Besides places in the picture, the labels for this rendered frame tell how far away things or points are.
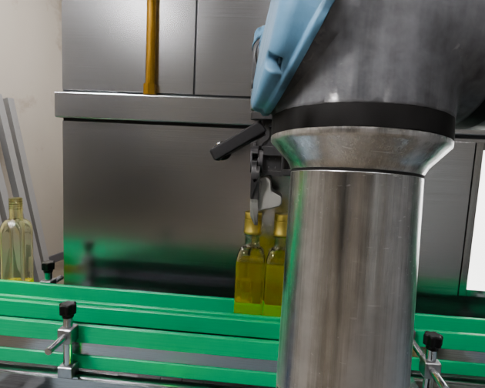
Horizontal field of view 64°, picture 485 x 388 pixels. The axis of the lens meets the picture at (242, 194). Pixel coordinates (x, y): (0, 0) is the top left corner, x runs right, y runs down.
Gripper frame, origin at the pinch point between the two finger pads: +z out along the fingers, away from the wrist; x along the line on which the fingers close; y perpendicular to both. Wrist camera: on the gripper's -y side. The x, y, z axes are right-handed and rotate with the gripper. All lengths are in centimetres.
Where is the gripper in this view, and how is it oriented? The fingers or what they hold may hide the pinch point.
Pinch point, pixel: (253, 215)
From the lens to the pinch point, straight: 77.2
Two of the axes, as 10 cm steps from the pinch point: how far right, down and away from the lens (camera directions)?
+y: 9.9, 0.6, -0.9
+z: -0.5, 9.9, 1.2
